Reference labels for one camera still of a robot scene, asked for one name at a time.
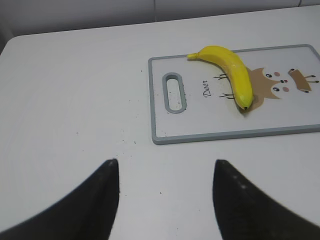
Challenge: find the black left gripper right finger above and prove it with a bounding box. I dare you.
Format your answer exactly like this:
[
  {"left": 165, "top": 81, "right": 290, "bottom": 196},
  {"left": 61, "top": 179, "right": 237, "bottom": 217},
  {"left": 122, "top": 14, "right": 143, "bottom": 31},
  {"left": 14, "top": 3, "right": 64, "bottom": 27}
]
[{"left": 212, "top": 159, "right": 320, "bottom": 240}]

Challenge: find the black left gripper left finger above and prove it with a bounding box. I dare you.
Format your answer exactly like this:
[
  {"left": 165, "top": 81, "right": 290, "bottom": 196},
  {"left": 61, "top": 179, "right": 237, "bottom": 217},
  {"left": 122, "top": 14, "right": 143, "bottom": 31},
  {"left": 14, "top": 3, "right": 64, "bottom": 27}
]
[{"left": 0, "top": 158, "right": 120, "bottom": 240}]

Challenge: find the yellow plastic banana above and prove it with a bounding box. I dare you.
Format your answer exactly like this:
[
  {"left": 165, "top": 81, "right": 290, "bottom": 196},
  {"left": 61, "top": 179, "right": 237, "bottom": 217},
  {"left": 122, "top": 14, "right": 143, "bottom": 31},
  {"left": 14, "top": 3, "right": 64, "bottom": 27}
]
[{"left": 187, "top": 45, "right": 254, "bottom": 110}]

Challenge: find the white grey deer cutting board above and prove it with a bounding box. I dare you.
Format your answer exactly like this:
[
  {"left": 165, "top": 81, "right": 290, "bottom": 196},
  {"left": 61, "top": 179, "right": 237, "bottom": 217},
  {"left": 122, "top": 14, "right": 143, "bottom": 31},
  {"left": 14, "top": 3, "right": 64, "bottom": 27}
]
[{"left": 148, "top": 44, "right": 320, "bottom": 145}]

